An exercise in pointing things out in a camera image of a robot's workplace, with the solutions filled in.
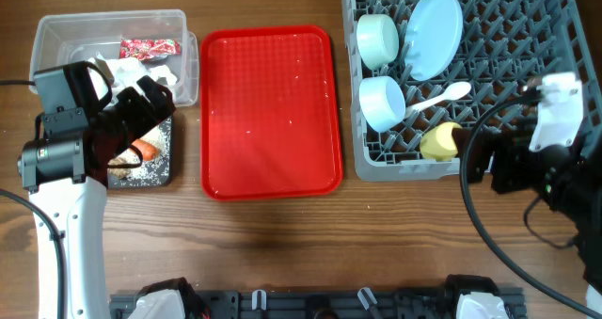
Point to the white plastic spoon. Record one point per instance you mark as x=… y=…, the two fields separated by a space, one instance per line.
x=453 y=92

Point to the white rice grains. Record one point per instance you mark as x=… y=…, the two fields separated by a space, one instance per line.
x=157 y=168

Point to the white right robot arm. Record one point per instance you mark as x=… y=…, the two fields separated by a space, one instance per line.
x=561 y=177

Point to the black waste tray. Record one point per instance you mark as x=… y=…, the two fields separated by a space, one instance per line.
x=162 y=168

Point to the crumpled white tissue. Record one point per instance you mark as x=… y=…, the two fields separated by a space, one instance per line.
x=127 y=71

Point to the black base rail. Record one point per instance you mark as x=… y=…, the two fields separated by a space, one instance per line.
x=404 y=303

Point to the orange carrot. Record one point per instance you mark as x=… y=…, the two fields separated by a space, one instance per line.
x=149 y=152

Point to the yellow plastic cup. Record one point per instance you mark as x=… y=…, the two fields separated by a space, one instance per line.
x=438 y=143

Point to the light blue plate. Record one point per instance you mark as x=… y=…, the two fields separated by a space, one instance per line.
x=433 y=36

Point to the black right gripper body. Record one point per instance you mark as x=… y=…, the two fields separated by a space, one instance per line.
x=477 y=151

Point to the red snack wrapper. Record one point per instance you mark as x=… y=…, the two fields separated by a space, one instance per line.
x=144 y=50

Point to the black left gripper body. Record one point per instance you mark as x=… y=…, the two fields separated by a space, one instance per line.
x=132 y=116

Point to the light blue small bowl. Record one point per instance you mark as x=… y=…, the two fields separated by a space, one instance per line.
x=382 y=102

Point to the brown mushroom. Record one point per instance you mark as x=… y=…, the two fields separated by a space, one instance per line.
x=121 y=168

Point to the green bowl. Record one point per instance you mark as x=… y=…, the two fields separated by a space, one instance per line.
x=377 y=40

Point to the red serving tray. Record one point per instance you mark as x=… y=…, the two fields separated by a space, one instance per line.
x=269 y=116

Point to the grey dishwasher rack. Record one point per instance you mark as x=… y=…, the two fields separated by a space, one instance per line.
x=504 y=44

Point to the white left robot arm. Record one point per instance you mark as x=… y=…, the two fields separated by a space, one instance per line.
x=64 y=170

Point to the clear plastic waste bin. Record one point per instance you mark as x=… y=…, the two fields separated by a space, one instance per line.
x=63 y=39

